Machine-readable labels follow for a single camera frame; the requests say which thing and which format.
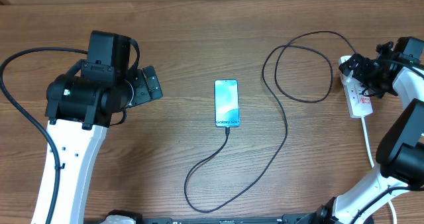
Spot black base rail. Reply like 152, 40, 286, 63
83, 209, 315, 224

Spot white power strip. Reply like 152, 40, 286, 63
340, 72, 373, 119

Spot black charger cable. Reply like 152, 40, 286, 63
184, 30, 358, 214

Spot blue Galaxy smartphone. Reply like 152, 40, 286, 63
214, 80, 240, 127

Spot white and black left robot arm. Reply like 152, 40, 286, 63
1, 30, 163, 223

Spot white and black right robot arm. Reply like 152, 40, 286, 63
299, 36, 423, 223

